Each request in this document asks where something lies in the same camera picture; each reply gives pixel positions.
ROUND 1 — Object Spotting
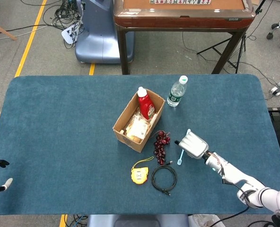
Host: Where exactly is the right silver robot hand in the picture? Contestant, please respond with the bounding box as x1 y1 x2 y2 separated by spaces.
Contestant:
174 132 209 160

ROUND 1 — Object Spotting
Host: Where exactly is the light blue toothbrush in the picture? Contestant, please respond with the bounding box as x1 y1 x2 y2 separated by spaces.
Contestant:
177 129 192 166

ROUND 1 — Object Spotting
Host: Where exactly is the bunch of red grapes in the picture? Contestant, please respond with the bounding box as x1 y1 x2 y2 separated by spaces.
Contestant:
153 130 171 166

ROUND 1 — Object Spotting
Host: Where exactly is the clear plastic food package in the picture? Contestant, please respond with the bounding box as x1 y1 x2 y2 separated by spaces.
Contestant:
125 113 152 144

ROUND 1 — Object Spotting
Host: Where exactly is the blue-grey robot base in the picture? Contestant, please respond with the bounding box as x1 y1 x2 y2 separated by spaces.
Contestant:
75 0 135 64

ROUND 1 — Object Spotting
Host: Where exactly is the open cardboard box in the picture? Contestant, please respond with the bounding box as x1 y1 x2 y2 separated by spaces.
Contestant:
112 88 166 153

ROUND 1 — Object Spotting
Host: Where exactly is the clear water bottle green label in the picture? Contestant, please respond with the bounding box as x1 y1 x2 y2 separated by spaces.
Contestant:
166 75 189 107

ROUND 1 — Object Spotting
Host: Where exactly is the yellow tape measure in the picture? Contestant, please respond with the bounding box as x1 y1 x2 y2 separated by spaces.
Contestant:
131 156 154 185

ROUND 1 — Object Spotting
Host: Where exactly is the red bottle white cap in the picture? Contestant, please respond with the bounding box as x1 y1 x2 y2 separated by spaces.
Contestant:
137 86 157 121

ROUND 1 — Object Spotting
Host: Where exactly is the teal table cloth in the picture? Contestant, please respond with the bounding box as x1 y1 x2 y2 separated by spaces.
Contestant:
0 74 280 216

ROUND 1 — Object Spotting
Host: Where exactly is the clear plastic bag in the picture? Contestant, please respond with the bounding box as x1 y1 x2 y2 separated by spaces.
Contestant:
188 214 222 227

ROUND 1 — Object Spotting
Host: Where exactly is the grey robot torso base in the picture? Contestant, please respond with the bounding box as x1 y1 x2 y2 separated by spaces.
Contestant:
87 214 190 227

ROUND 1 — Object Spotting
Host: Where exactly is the black tripod stand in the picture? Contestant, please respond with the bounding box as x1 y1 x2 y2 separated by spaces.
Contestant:
196 0 267 74

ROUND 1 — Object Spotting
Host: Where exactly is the brown mahjong table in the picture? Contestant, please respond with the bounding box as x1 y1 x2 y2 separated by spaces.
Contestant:
113 0 256 75

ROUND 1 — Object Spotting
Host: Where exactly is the wooden easel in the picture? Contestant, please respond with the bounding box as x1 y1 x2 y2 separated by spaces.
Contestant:
0 19 18 65

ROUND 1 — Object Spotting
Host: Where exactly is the row of face-up mahjong tiles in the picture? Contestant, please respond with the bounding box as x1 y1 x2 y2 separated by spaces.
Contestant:
150 0 211 5

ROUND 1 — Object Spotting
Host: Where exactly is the black floor cable bundle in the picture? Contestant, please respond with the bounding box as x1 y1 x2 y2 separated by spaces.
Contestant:
43 0 84 49

